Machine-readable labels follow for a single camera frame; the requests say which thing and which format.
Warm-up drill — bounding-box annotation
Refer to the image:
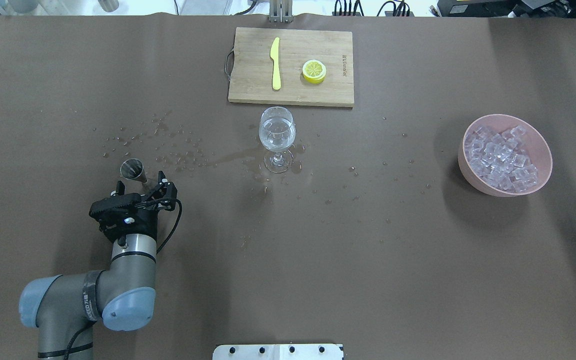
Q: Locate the aluminium camera post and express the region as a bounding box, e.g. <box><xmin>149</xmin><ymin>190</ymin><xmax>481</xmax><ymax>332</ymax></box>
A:
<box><xmin>269</xmin><ymin>0</ymin><xmax>294</xmax><ymax>23</ymax></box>

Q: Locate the yellow lemon slice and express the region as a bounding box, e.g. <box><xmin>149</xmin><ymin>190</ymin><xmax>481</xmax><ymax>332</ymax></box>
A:
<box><xmin>301</xmin><ymin>59</ymin><xmax>327</xmax><ymax>85</ymax></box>

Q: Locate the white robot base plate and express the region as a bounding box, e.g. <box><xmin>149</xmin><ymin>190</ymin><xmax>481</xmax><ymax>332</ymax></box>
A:
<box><xmin>212</xmin><ymin>342</ymin><xmax>345</xmax><ymax>360</ymax></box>

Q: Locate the pink bowl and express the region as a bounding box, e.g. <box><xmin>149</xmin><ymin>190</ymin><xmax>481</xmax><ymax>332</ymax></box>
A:
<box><xmin>457</xmin><ymin>114</ymin><xmax>553</xmax><ymax>198</ymax></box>

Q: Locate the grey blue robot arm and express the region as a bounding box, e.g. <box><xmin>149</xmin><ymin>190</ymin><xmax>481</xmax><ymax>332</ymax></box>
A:
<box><xmin>18</xmin><ymin>171</ymin><xmax>182</xmax><ymax>360</ymax></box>

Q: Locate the clear ice cubes pile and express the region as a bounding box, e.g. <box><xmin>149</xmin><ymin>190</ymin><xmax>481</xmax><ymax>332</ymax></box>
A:
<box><xmin>464</xmin><ymin>125</ymin><xmax>538</xmax><ymax>194</ymax></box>

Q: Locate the clear wine glass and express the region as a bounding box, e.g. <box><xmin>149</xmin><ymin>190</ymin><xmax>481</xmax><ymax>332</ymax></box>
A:
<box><xmin>258</xmin><ymin>105</ymin><xmax>297</xmax><ymax>174</ymax></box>

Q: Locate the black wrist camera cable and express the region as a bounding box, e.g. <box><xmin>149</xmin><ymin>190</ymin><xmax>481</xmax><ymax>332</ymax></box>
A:
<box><xmin>155</xmin><ymin>198</ymin><xmax>184</xmax><ymax>255</ymax></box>

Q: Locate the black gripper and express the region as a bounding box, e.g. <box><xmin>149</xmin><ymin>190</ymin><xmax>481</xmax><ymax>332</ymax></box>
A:
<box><xmin>89</xmin><ymin>170</ymin><xmax>179</xmax><ymax>243</ymax></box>

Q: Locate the bamboo cutting board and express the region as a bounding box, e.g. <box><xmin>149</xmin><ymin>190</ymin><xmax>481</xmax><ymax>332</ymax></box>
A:
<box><xmin>227</xmin><ymin>27</ymin><xmax>355</xmax><ymax>109</ymax></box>

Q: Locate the steel measuring jigger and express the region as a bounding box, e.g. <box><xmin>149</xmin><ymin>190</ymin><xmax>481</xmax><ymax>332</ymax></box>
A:
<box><xmin>119</xmin><ymin>158</ymin><xmax>149</xmax><ymax>185</ymax></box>

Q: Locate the yellow plastic knife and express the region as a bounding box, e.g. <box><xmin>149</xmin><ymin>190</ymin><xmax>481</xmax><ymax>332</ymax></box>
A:
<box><xmin>269</xmin><ymin>37</ymin><xmax>282</xmax><ymax>91</ymax></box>

